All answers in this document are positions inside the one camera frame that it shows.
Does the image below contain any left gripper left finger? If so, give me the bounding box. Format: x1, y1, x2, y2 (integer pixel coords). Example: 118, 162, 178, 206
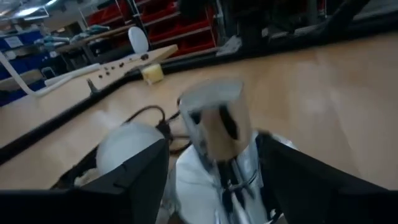
79, 139, 170, 224

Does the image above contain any white tube stand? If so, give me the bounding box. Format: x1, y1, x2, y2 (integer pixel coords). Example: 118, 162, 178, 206
0, 51, 102, 98

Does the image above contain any chrome lamp socket base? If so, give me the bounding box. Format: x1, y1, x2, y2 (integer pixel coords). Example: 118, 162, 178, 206
161, 77, 301, 224

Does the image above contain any beige wooden desk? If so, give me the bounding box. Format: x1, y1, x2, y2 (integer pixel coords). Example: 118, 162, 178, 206
0, 44, 178, 149

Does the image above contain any red storage bin shelf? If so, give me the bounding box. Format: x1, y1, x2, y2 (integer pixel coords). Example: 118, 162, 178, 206
86, 0, 218, 58

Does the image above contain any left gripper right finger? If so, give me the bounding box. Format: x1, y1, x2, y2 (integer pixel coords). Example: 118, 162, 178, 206
255, 132, 389, 224

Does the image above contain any white lightbulb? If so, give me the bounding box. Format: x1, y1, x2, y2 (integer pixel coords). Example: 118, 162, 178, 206
74, 121, 166, 187

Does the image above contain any black desk clamp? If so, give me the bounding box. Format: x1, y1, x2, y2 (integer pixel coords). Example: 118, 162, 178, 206
86, 78, 101, 95

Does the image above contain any blue storage bin rack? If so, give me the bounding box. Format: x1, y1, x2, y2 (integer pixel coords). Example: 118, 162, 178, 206
0, 29, 52, 106

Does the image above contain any black lamp power cord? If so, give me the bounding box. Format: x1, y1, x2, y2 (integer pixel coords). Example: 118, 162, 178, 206
123, 105, 193, 156

